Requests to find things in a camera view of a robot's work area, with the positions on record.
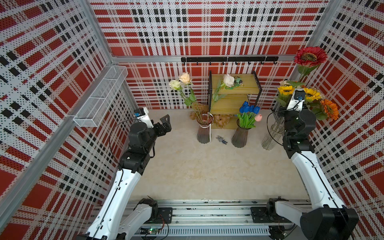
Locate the black hook rail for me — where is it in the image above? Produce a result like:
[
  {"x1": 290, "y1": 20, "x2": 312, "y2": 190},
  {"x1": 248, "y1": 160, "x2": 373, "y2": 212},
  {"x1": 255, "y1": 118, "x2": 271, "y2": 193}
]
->
[{"x1": 181, "y1": 56, "x2": 279, "y2": 63}]

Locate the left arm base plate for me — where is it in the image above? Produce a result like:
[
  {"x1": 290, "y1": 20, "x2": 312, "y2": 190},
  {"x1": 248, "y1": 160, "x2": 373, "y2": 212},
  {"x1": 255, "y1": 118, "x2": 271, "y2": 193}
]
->
[{"x1": 149, "y1": 208, "x2": 173, "y2": 224}]

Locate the pink glass vase with ribbon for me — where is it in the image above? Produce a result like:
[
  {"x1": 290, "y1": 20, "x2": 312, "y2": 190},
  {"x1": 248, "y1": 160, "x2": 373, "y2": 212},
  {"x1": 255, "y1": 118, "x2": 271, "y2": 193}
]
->
[{"x1": 197, "y1": 113, "x2": 214, "y2": 144}]

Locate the cream rose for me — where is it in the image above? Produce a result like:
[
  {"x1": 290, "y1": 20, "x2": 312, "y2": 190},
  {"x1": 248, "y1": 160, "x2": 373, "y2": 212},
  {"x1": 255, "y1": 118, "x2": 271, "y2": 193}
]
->
[{"x1": 178, "y1": 73, "x2": 203, "y2": 122}]

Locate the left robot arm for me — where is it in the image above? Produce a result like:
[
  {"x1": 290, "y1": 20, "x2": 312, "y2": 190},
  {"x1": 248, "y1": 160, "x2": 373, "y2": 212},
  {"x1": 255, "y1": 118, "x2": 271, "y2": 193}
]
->
[{"x1": 76, "y1": 115, "x2": 172, "y2": 240}]

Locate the small grey toy figure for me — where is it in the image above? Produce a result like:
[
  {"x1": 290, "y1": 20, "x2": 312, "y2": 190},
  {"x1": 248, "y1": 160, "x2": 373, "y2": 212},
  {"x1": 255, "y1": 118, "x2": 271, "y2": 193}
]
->
[{"x1": 216, "y1": 136, "x2": 228, "y2": 145}]

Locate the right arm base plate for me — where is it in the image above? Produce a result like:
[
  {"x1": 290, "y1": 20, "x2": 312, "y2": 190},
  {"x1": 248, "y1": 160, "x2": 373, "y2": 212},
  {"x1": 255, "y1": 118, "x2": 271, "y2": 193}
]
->
[{"x1": 251, "y1": 207, "x2": 292, "y2": 224}]

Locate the circuit board on rail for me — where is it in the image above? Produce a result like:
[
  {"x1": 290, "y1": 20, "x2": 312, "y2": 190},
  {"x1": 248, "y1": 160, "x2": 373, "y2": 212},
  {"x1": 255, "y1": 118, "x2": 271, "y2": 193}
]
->
[{"x1": 140, "y1": 228, "x2": 160, "y2": 236}]

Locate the wooden shelf black frame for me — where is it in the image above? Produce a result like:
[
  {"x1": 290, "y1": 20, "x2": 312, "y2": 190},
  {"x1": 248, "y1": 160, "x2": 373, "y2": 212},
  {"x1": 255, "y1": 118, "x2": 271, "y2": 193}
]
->
[{"x1": 208, "y1": 71, "x2": 263, "y2": 130}]

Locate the red daisy flower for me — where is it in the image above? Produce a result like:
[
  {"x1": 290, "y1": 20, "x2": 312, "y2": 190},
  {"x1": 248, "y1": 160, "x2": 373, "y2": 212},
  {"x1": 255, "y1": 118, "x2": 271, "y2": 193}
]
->
[{"x1": 294, "y1": 47, "x2": 328, "y2": 82}]

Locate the green toy with lanyard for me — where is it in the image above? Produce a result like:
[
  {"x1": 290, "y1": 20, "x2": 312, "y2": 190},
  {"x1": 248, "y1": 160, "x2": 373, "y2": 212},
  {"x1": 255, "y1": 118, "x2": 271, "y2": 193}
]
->
[{"x1": 230, "y1": 77, "x2": 244, "y2": 90}]

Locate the yellow daisy flower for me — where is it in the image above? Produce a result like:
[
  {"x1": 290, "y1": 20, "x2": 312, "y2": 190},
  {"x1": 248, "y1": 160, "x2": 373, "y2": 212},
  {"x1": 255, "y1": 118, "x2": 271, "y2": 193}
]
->
[{"x1": 303, "y1": 88, "x2": 322, "y2": 103}]

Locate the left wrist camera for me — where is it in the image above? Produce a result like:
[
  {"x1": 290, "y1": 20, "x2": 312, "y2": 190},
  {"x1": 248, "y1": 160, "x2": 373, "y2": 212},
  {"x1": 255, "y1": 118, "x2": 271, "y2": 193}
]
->
[{"x1": 134, "y1": 107, "x2": 154, "y2": 129}]

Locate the pale green rose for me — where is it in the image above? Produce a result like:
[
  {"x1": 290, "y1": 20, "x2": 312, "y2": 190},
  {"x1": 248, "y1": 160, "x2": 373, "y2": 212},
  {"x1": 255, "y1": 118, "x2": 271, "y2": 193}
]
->
[{"x1": 169, "y1": 80, "x2": 202, "y2": 121}]

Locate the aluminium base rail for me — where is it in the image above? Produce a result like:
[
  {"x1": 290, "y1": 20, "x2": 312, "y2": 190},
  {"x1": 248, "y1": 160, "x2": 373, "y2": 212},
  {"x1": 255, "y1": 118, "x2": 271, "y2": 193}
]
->
[{"x1": 83, "y1": 199, "x2": 343, "y2": 240}]

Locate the dark pink ribbed vase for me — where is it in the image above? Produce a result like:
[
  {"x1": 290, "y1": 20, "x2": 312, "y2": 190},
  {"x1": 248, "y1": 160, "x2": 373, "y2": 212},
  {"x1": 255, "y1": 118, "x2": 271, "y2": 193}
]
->
[{"x1": 232, "y1": 120, "x2": 250, "y2": 148}]

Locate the white wire wall basket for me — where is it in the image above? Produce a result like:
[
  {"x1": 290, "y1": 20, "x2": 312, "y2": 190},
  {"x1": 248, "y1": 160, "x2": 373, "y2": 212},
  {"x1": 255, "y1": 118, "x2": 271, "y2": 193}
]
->
[{"x1": 74, "y1": 66, "x2": 128, "y2": 128}]

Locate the small yellow daisy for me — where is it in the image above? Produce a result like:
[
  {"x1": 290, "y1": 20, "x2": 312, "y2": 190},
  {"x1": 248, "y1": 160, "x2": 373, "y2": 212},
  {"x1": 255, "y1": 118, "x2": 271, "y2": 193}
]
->
[{"x1": 275, "y1": 85, "x2": 295, "y2": 107}]

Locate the clear glass vase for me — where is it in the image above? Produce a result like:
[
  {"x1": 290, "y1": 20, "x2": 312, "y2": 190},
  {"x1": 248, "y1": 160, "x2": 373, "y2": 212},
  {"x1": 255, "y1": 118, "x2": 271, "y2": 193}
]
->
[{"x1": 262, "y1": 120, "x2": 284, "y2": 151}]

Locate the brown teddy bear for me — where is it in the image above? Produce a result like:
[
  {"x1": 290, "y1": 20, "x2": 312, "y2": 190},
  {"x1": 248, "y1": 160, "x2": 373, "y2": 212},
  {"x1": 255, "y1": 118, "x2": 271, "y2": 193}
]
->
[{"x1": 188, "y1": 101, "x2": 233, "y2": 129}]

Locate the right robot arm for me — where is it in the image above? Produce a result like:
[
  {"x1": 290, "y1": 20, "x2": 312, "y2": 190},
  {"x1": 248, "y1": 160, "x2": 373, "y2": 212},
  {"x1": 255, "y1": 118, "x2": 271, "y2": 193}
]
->
[{"x1": 267, "y1": 107, "x2": 359, "y2": 240}]

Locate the pink tulip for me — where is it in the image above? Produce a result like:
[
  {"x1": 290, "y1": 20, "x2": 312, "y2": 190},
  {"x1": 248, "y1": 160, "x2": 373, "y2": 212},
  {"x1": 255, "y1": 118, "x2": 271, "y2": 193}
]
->
[{"x1": 255, "y1": 114, "x2": 263, "y2": 122}]

